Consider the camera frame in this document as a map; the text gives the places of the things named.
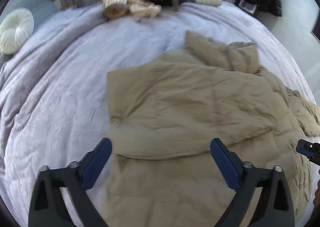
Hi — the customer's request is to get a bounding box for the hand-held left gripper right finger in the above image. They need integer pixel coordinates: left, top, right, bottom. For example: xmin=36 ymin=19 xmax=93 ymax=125
xmin=210 ymin=138 xmax=296 ymax=227

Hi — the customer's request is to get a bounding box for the round white pleated pillow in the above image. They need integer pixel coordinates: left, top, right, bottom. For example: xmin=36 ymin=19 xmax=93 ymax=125
xmin=0 ymin=9 xmax=35 ymax=55

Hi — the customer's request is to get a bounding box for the striped grey bag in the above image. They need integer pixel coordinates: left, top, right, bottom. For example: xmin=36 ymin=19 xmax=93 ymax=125
xmin=239 ymin=0 xmax=257 ymax=14

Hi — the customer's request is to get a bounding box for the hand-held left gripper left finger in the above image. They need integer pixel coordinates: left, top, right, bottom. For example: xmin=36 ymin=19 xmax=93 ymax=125
xmin=28 ymin=138 xmax=112 ymax=227

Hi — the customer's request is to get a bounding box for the lavender fleece blanket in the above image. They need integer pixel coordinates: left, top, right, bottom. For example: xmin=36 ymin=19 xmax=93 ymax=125
xmin=0 ymin=1 xmax=318 ymax=227

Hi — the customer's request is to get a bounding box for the blue-grey padded headboard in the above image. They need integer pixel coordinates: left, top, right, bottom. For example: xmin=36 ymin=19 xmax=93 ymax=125
xmin=5 ymin=0 xmax=59 ymax=33

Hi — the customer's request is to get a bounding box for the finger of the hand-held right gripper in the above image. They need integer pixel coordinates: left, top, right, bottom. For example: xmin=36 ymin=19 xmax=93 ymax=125
xmin=296 ymin=140 xmax=320 ymax=167

